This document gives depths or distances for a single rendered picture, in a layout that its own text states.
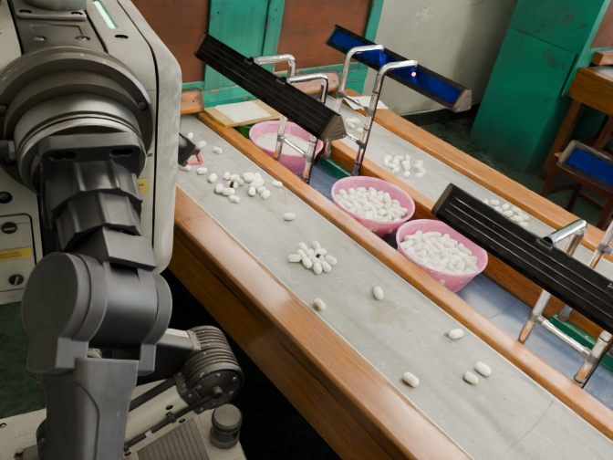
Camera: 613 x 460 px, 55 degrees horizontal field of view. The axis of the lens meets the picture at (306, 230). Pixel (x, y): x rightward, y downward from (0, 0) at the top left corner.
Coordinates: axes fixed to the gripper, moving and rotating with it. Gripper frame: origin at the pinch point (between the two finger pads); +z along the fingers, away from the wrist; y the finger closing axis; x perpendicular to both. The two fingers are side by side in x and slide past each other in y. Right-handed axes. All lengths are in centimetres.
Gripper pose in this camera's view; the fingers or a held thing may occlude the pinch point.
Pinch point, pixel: (199, 162)
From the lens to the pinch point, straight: 169.2
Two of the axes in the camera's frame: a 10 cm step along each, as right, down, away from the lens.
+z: 4.7, 3.3, 8.2
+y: -6.3, -5.3, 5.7
